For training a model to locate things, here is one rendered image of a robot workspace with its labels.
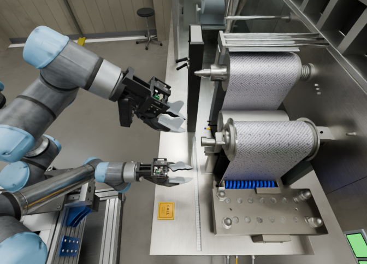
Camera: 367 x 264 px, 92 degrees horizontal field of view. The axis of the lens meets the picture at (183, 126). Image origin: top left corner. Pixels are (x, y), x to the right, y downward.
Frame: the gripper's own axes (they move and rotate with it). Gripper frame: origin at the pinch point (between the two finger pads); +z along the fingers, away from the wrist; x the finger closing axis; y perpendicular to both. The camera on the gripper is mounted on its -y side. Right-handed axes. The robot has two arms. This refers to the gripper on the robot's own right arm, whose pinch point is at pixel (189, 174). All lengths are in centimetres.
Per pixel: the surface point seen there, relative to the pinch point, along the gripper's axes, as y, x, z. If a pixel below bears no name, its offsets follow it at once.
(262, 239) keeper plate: -7.1, -21.3, 26.0
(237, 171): 2.6, -0.2, 18.5
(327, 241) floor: -109, -16, 118
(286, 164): 9.5, -0.2, 33.9
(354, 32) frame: 43, 25, 47
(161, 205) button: -16.5, -8.1, -12.2
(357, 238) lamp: 11, -22, 45
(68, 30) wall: -93, 317, -218
